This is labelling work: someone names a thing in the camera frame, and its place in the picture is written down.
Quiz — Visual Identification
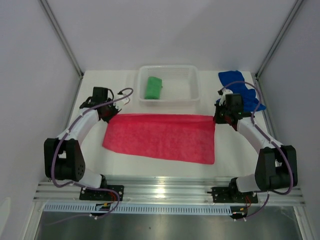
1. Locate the pink microfiber towel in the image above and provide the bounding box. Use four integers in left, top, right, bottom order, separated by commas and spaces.
102, 113, 216, 165

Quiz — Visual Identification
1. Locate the green microfiber towel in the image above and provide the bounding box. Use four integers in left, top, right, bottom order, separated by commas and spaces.
144, 76, 163, 100

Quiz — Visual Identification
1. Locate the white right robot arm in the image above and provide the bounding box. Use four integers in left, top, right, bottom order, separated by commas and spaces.
214, 89, 298, 202

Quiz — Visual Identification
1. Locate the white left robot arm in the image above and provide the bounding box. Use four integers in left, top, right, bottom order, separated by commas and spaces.
44, 87, 125, 200

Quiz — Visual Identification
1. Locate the blue microfiber towel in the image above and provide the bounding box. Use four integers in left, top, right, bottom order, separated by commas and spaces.
218, 70, 259, 112

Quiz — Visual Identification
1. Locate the white plastic basket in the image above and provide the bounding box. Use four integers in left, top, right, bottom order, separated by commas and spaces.
135, 65, 201, 107

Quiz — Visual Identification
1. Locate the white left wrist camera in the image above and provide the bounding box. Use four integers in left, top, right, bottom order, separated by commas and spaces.
113, 94, 130, 111

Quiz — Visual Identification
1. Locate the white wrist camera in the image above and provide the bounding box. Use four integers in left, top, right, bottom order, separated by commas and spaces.
218, 88, 233, 106
113, 94, 130, 111

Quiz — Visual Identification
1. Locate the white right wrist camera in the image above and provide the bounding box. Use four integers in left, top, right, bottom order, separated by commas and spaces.
218, 88, 233, 106

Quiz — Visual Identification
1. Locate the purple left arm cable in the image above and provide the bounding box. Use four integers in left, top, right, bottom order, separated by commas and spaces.
44, 87, 135, 226

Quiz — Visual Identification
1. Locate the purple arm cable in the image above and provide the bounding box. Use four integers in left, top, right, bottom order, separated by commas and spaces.
217, 80, 296, 223
44, 87, 135, 226

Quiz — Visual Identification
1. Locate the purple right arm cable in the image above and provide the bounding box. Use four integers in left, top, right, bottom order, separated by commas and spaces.
217, 80, 296, 223

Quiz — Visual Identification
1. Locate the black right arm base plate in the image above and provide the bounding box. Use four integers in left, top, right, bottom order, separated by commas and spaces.
207, 186, 258, 204

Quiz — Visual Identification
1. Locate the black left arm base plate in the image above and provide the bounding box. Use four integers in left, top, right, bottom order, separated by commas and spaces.
79, 185, 125, 202

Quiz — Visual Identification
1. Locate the aluminium front rail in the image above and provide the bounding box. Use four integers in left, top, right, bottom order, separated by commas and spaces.
33, 174, 306, 206

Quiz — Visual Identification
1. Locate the aluminium frame post left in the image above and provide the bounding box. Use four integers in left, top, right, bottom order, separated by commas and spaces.
38, 0, 84, 79

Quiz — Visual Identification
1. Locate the aluminium frame post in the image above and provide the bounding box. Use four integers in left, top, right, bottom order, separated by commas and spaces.
38, 0, 84, 79
254, 0, 306, 81

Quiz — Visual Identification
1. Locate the white slotted cable duct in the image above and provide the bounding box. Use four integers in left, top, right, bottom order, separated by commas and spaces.
43, 202, 233, 216

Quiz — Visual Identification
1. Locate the aluminium frame post right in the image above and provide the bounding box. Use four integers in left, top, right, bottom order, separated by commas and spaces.
254, 0, 306, 81

